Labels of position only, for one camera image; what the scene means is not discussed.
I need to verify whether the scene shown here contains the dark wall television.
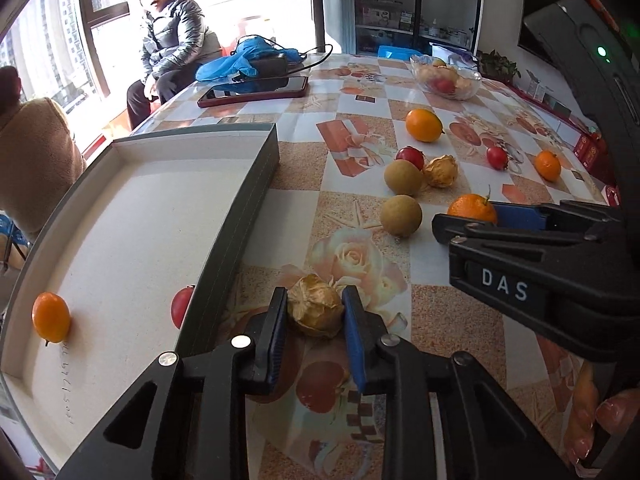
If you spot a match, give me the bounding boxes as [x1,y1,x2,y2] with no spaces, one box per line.
[518,7,557,63]

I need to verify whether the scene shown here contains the small red fruit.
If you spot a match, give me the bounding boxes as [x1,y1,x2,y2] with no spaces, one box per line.
[170,285,196,330]
[486,146,510,172]
[395,146,426,171]

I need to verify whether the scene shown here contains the glass bowl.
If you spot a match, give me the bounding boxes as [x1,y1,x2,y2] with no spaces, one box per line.
[410,54,482,101]

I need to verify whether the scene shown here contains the red case phone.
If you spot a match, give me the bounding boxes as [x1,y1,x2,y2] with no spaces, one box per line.
[197,76,309,108]

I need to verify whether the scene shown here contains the black cable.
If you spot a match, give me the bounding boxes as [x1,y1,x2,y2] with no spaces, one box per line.
[240,35,333,78]

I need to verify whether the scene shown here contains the person's right hand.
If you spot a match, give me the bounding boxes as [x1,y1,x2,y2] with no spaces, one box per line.
[565,360,632,467]

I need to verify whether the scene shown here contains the smooth orange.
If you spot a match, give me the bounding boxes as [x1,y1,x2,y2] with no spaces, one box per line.
[405,108,445,143]
[534,150,562,182]
[31,291,71,346]

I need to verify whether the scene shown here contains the blue cloth bag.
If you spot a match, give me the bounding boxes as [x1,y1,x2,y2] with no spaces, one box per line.
[195,36,308,83]

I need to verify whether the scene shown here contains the glass door cabinet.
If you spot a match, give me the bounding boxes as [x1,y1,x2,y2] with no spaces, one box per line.
[350,0,483,56]

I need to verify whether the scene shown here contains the brown longan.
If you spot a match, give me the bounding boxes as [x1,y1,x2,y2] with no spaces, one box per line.
[379,194,423,238]
[384,159,424,197]

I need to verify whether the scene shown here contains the green potted plant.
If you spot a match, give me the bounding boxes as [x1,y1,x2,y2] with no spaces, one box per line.
[477,50,521,83]

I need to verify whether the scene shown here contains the grey white shallow tray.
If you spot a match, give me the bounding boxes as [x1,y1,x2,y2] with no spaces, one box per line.
[0,122,280,471]

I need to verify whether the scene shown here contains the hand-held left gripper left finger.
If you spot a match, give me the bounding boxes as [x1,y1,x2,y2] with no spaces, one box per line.
[56,287,289,480]

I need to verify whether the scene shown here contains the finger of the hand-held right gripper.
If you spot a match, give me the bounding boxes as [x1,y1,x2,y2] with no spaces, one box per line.
[432,211,624,247]
[492,200,624,231]

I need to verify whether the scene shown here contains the floral printed tablecloth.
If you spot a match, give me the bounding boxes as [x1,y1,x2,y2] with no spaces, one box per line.
[130,52,626,480]

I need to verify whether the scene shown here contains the white plastic bag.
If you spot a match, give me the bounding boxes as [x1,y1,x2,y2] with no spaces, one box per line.
[432,44,481,72]

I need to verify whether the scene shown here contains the stemmed mandarin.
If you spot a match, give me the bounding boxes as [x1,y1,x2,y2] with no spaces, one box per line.
[446,186,498,224]

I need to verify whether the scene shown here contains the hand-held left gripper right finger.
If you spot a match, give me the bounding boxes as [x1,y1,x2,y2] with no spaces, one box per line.
[342,285,576,480]

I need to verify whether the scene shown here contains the red gift boxes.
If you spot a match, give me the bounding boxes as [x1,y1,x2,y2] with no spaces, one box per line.
[574,130,621,206]

